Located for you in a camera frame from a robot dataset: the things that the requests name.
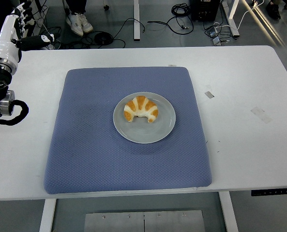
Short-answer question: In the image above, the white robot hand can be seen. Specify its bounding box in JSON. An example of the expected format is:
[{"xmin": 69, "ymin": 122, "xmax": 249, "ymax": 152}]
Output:
[{"xmin": 0, "ymin": 0, "xmax": 56, "ymax": 66}]

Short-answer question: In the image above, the croissant bread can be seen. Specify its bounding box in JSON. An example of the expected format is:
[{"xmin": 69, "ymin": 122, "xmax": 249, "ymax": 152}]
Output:
[{"xmin": 123, "ymin": 95, "xmax": 159, "ymax": 123}]

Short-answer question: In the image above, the person's foot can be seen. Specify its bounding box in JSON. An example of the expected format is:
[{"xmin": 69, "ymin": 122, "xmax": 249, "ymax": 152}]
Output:
[
  {"xmin": 79, "ymin": 14, "xmax": 94, "ymax": 34},
  {"xmin": 265, "ymin": 1, "xmax": 282, "ymax": 20},
  {"xmin": 65, "ymin": 12, "xmax": 85, "ymax": 37}
]

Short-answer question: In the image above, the person's leg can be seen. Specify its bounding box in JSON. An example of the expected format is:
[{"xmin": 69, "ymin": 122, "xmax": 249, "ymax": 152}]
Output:
[{"xmin": 63, "ymin": 0, "xmax": 88, "ymax": 15}]

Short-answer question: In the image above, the white desk leg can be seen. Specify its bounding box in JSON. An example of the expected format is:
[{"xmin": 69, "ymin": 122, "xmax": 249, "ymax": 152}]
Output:
[
  {"xmin": 221, "ymin": 0, "xmax": 241, "ymax": 38},
  {"xmin": 133, "ymin": 0, "xmax": 141, "ymax": 42}
]

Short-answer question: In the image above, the blue quilted mat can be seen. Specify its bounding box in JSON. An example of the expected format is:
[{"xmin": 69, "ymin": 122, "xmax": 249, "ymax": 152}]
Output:
[{"xmin": 43, "ymin": 66, "xmax": 213, "ymax": 195}]

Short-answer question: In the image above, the grey round plate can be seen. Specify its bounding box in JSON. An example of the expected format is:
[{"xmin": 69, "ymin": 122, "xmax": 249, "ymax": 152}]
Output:
[{"xmin": 113, "ymin": 91, "xmax": 177, "ymax": 145}]

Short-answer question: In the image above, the white table leg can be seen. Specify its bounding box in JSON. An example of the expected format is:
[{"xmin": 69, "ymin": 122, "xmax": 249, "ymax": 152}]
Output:
[
  {"xmin": 218, "ymin": 191, "xmax": 239, "ymax": 232},
  {"xmin": 39, "ymin": 199, "xmax": 57, "ymax": 232}
]

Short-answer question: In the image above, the black equipment box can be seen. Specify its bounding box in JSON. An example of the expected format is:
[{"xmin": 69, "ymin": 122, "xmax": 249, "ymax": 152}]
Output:
[{"xmin": 190, "ymin": 0, "xmax": 222, "ymax": 22}]

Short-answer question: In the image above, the grey metal plate with screws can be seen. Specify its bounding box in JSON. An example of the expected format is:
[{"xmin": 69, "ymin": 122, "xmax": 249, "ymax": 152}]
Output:
[{"xmin": 84, "ymin": 210, "xmax": 206, "ymax": 232}]

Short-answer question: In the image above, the large clear tape piece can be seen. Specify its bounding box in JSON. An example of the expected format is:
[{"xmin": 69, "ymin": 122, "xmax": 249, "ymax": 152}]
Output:
[{"xmin": 250, "ymin": 106, "xmax": 272, "ymax": 124}]

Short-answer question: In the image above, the black table control panel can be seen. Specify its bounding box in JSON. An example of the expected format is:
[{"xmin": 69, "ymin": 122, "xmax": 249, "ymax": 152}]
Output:
[{"xmin": 251, "ymin": 188, "xmax": 287, "ymax": 197}]

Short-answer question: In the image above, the black coiled cable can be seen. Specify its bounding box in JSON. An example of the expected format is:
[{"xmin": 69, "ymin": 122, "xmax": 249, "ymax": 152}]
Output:
[
  {"xmin": 94, "ymin": 31, "xmax": 114, "ymax": 46},
  {"xmin": 147, "ymin": 2, "xmax": 195, "ymax": 34}
]

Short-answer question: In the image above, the black long cable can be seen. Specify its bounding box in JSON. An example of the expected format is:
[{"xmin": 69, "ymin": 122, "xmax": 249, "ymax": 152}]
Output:
[{"xmin": 111, "ymin": 17, "xmax": 146, "ymax": 34}]

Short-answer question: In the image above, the white cable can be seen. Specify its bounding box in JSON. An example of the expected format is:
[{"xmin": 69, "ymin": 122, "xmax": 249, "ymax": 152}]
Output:
[{"xmin": 213, "ymin": 4, "xmax": 263, "ymax": 30}]

